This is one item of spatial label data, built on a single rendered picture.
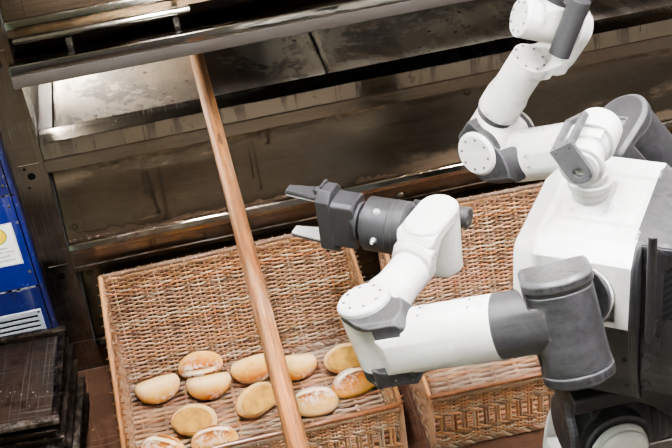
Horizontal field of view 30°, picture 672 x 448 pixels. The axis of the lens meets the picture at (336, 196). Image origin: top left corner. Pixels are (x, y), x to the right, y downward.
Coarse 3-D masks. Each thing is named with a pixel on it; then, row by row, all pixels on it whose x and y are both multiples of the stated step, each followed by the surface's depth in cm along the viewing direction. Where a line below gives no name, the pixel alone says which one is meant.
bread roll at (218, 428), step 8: (216, 424) 259; (200, 432) 257; (208, 432) 256; (216, 432) 256; (224, 432) 256; (232, 432) 257; (192, 440) 258; (200, 440) 256; (208, 440) 256; (216, 440) 256; (224, 440) 256; (232, 440) 257
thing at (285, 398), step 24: (216, 120) 248; (216, 144) 240; (240, 192) 228; (240, 216) 219; (240, 240) 214; (264, 288) 203; (264, 312) 197; (264, 336) 193; (288, 384) 183; (288, 408) 179; (288, 432) 175
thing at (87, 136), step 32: (608, 32) 266; (640, 32) 267; (384, 64) 265; (416, 64) 263; (448, 64) 262; (480, 64) 264; (224, 96) 261; (256, 96) 259; (288, 96) 259; (320, 96) 260; (352, 96) 262; (64, 128) 258; (96, 128) 256; (128, 128) 255; (160, 128) 257; (192, 128) 258
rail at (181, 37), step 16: (352, 0) 234; (368, 0) 234; (384, 0) 235; (400, 0) 236; (272, 16) 233; (288, 16) 233; (304, 16) 234; (320, 16) 234; (176, 32) 232; (192, 32) 231; (208, 32) 231; (224, 32) 232; (96, 48) 230; (112, 48) 230; (128, 48) 230; (144, 48) 231; (16, 64) 228; (32, 64) 228; (48, 64) 229; (64, 64) 229
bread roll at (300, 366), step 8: (288, 360) 271; (296, 360) 270; (304, 360) 271; (312, 360) 272; (288, 368) 270; (296, 368) 270; (304, 368) 271; (312, 368) 272; (296, 376) 271; (304, 376) 272
